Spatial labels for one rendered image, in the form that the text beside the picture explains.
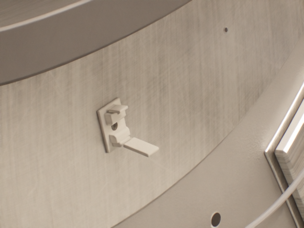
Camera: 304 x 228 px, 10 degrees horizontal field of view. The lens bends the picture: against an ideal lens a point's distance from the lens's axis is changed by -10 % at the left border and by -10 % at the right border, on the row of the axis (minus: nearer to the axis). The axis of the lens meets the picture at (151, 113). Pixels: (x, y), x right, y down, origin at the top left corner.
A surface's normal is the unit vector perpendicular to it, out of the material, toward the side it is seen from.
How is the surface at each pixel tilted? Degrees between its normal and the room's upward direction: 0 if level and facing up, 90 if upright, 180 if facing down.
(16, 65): 90
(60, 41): 90
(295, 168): 90
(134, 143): 23
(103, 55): 90
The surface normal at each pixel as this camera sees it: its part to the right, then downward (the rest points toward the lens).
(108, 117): -0.61, 0.41
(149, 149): 0.00, -0.86
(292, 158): 0.76, 0.08
